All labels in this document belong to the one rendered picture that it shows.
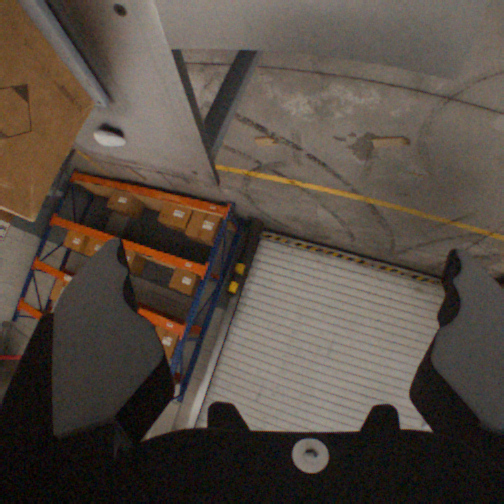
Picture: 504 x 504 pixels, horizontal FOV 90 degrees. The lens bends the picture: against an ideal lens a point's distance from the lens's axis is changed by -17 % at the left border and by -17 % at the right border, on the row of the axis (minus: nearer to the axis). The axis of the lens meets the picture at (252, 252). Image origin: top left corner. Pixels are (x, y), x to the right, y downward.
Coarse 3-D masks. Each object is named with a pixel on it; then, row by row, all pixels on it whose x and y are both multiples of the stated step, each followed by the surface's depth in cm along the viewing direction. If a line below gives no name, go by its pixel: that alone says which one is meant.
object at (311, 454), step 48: (192, 432) 5; (240, 432) 5; (288, 432) 5; (336, 432) 5; (384, 432) 4; (432, 432) 4; (96, 480) 4; (144, 480) 4; (192, 480) 4; (240, 480) 4; (288, 480) 4; (336, 480) 4; (384, 480) 4; (432, 480) 4; (480, 480) 4
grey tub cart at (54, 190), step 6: (72, 150) 213; (66, 156) 212; (72, 156) 218; (66, 162) 210; (60, 168) 209; (66, 168) 210; (60, 174) 208; (54, 180) 207; (60, 180) 207; (54, 186) 208; (60, 186) 214; (48, 192) 231; (54, 192) 203; (60, 192) 211; (48, 204) 199
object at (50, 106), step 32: (0, 0) 27; (0, 32) 30; (32, 32) 35; (0, 64) 32; (32, 64) 37; (64, 64) 43; (0, 96) 34; (32, 96) 40; (64, 96) 46; (0, 128) 37; (32, 128) 42; (64, 128) 49; (0, 160) 38; (32, 160) 45; (0, 192) 40; (32, 192) 47
